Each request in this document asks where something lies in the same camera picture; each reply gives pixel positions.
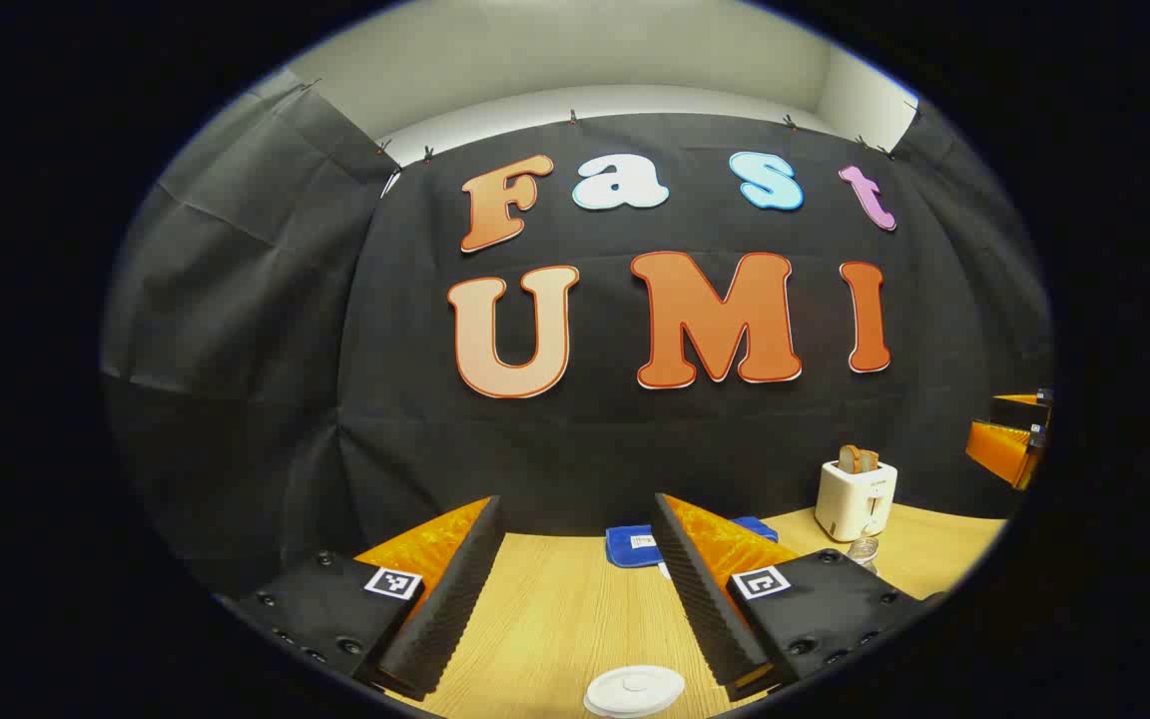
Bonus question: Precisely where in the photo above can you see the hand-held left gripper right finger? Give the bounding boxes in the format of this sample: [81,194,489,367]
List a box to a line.
[653,492,945,700]

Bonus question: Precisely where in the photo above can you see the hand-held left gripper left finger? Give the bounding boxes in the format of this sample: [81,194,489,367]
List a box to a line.
[236,494,506,700]

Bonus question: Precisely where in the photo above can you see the blue folded cloth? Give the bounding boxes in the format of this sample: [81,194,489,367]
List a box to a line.
[605,516,781,570]

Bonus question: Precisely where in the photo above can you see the white toaster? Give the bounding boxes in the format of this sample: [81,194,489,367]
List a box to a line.
[815,459,899,543]

